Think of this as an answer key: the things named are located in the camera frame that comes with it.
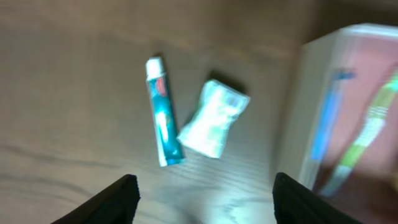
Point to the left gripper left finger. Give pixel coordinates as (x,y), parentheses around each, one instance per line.
(116,204)

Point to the green toothbrush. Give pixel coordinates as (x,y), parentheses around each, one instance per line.
(374,122)

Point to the Colgate toothpaste tube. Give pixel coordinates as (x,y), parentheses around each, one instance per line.
(169,149)

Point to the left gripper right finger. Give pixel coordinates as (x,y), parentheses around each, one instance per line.
(295,204)

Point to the green white soap packet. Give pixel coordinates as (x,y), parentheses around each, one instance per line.
(219,107)

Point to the white box with pink interior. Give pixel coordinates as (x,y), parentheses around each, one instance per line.
(370,192)

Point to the blue disposable razor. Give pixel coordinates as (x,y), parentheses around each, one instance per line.
(330,108)

